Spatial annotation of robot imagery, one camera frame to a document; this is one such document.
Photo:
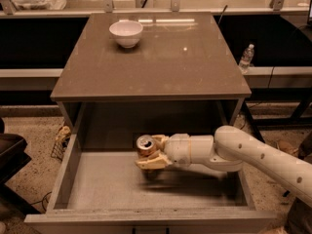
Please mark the open grey top drawer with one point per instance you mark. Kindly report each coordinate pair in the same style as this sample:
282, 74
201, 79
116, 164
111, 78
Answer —
100, 190

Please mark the dark chair at left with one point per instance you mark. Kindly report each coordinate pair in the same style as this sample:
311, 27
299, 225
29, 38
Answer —
12, 160

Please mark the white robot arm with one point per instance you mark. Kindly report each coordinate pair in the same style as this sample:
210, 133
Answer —
227, 150

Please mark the small wire basket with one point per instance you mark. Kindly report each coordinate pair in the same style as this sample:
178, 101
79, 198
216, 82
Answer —
61, 142

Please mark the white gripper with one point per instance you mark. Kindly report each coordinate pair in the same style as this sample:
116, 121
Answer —
176, 149

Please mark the clear plastic water bottle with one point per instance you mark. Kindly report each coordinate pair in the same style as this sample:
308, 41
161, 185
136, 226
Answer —
246, 58

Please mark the tan shoe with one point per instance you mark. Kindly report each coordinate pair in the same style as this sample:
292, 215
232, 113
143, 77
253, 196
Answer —
287, 148

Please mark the grey cabinet with top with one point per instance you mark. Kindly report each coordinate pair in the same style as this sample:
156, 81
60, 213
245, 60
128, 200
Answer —
179, 78

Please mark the orange soda can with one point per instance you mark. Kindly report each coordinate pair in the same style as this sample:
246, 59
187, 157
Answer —
146, 145

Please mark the white ceramic bowl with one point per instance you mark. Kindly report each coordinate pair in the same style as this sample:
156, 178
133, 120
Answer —
126, 33

